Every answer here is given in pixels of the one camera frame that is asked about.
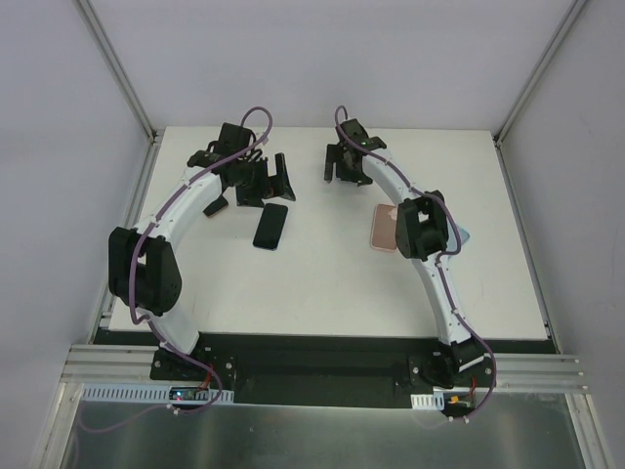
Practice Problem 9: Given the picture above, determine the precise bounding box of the aluminium frame post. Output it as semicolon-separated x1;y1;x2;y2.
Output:
493;0;591;148
72;0;157;144

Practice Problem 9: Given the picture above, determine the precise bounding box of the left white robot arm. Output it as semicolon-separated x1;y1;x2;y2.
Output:
108;123;296;380

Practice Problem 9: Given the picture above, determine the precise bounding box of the blue phone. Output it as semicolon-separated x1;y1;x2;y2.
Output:
253;203;288;251

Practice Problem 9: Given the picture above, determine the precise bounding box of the white cable duct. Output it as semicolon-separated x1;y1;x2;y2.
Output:
410;392;444;411
82;384;234;405

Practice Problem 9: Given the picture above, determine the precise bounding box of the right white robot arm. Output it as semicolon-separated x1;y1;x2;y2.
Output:
324;119;486;386

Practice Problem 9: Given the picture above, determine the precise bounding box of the left white cable duct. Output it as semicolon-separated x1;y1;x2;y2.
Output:
82;384;234;405

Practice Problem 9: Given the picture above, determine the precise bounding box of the right aluminium frame post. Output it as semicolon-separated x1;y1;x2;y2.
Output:
493;0;591;148

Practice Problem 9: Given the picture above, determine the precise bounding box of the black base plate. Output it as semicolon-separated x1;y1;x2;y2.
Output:
92;326;561;406

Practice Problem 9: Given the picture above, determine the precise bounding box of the left aluminium frame post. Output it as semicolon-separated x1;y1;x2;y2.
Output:
72;0;157;144

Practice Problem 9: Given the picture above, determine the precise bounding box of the right white cable duct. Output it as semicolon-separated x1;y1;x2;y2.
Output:
410;392;444;411

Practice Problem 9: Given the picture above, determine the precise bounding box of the light blue phone case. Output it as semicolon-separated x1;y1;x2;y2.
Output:
457;225;471;246

